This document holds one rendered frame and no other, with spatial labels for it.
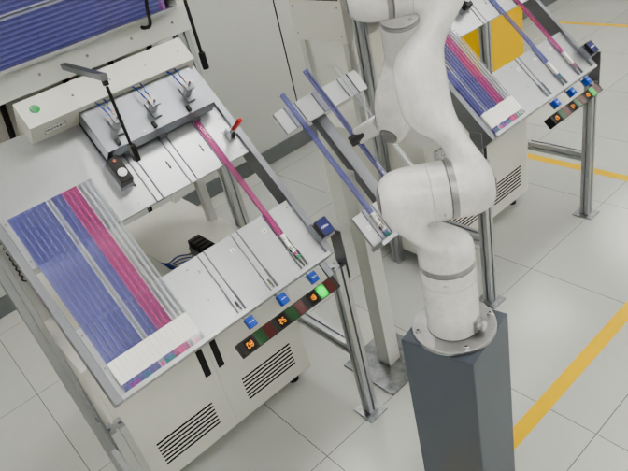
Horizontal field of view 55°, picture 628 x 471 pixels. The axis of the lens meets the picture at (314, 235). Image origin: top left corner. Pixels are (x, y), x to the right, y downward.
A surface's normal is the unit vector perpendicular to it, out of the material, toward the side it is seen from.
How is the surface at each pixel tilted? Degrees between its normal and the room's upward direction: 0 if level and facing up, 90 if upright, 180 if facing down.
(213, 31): 90
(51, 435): 0
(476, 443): 90
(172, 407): 90
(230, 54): 90
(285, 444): 0
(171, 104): 46
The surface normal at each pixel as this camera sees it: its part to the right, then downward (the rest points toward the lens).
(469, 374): -0.60, 0.54
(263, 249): 0.32, -0.36
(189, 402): 0.65, 0.29
